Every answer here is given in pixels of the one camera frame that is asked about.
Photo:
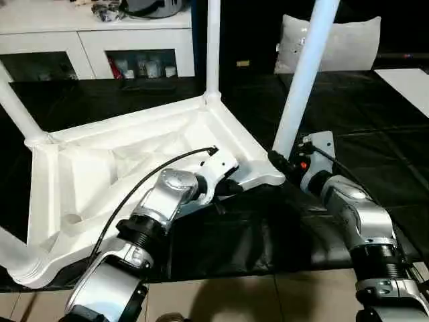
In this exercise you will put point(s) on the white flat sheet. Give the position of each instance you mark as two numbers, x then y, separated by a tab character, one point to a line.
405	84

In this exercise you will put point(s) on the small red bottle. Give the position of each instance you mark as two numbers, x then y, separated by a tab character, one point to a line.
112	67

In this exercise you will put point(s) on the tall white jar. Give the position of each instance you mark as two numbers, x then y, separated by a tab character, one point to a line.
154	67

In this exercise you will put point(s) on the small yellow label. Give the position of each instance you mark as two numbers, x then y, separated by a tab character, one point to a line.
243	63

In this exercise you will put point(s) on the white plastic table leg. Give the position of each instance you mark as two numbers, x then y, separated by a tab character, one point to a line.
301	73
15	97
212	43
11	248

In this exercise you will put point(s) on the black tall furniture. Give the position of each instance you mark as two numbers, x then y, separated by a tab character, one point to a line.
251	33

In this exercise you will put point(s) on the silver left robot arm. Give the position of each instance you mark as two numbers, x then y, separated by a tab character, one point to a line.
167	194

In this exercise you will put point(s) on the grey printed cushion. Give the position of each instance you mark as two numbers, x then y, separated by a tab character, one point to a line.
352	43

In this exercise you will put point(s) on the small white cup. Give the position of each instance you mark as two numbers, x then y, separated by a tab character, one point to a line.
129	73
170	71

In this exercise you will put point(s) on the white plastic table top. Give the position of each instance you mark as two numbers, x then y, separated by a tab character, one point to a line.
100	174

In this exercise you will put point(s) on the white glass-door cabinet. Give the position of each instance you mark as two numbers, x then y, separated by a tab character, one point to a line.
50	40

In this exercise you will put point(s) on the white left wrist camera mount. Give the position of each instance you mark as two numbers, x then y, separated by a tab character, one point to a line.
218	164

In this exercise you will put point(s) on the dark crumpled cloth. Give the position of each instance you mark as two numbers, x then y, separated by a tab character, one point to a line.
105	13

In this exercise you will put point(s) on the black work mat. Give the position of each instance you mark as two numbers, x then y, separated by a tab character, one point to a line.
368	110

